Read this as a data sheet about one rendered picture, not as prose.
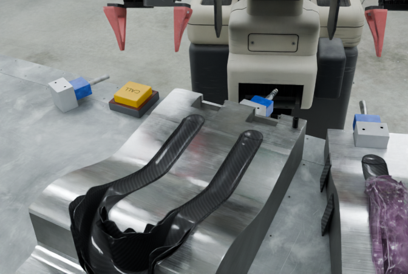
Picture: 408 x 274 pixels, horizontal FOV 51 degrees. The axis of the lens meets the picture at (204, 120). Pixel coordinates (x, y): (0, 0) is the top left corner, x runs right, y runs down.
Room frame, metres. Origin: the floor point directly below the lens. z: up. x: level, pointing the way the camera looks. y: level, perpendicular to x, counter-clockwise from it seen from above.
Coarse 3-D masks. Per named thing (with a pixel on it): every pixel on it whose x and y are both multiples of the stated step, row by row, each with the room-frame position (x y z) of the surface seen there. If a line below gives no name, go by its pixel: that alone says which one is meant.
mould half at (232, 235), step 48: (192, 96) 0.67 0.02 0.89; (144, 144) 0.55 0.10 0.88; (192, 144) 0.54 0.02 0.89; (288, 144) 0.52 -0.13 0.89; (48, 192) 0.40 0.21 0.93; (144, 192) 0.41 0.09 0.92; (192, 192) 0.42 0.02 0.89; (240, 192) 0.43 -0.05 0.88; (48, 240) 0.36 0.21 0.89; (192, 240) 0.31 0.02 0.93; (240, 240) 0.33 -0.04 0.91
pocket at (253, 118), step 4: (252, 112) 0.61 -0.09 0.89; (248, 116) 0.60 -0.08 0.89; (252, 116) 0.61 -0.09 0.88; (256, 116) 0.61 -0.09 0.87; (260, 116) 0.61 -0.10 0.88; (264, 116) 0.61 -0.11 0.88; (280, 116) 0.59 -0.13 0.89; (248, 120) 0.60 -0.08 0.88; (252, 120) 0.61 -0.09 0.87; (256, 120) 0.61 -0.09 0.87; (260, 120) 0.61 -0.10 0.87; (264, 120) 0.61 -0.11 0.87; (268, 120) 0.60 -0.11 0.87; (272, 120) 0.60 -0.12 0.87; (276, 120) 0.60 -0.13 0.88; (256, 124) 0.61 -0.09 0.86; (260, 124) 0.61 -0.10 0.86; (264, 124) 0.60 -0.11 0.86; (268, 124) 0.60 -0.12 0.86; (272, 124) 0.60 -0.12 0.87; (276, 124) 0.59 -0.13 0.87; (272, 128) 0.59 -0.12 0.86
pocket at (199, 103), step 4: (200, 96) 0.67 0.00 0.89; (196, 100) 0.66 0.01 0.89; (200, 100) 0.67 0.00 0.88; (192, 104) 0.64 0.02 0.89; (196, 104) 0.66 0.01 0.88; (200, 104) 0.67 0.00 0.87; (204, 104) 0.67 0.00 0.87; (208, 104) 0.66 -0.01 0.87; (212, 104) 0.66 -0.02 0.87; (216, 104) 0.66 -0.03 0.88; (200, 108) 0.66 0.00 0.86; (204, 108) 0.66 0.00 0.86; (208, 108) 0.66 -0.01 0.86; (212, 108) 0.66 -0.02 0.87; (216, 108) 0.65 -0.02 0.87; (216, 112) 0.65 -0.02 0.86
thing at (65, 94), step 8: (56, 80) 0.81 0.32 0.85; (64, 80) 0.81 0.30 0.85; (72, 80) 0.83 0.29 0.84; (80, 80) 0.83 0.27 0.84; (96, 80) 0.84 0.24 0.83; (56, 88) 0.78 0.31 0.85; (64, 88) 0.78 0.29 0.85; (72, 88) 0.79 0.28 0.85; (80, 88) 0.80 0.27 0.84; (88, 88) 0.81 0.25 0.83; (56, 96) 0.77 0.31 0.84; (64, 96) 0.77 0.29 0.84; (72, 96) 0.78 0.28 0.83; (80, 96) 0.80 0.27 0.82; (56, 104) 0.79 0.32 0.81; (64, 104) 0.77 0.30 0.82; (72, 104) 0.78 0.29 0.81
